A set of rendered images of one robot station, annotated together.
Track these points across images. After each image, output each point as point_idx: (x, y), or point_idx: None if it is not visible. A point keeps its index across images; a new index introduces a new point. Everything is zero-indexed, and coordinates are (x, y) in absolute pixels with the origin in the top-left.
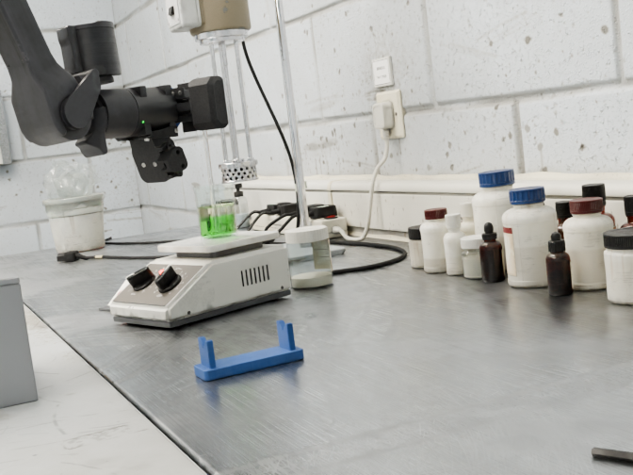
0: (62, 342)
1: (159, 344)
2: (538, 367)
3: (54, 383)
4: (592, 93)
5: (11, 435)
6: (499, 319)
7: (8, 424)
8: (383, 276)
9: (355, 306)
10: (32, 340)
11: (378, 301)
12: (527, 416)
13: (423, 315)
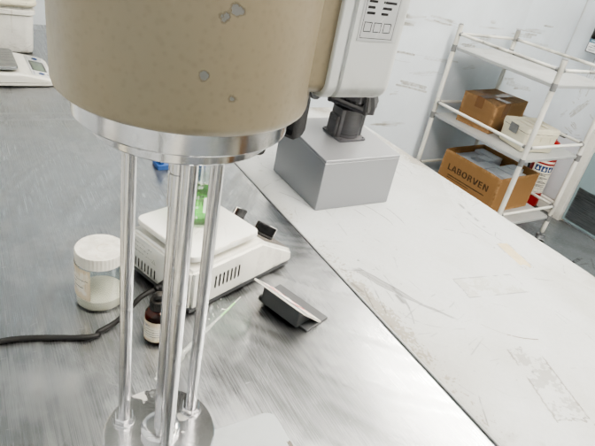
0: (308, 239)
1: (234, 208)
2: (65, 127)
3: (275, 183)
4: None
5: (266, 149)
6: (33, 165)
7: (274, 157)
8: (16, 295)
9: (93, 219)
10: (338, 253)
11: (71, 224)
12: None
13: (64, 187)
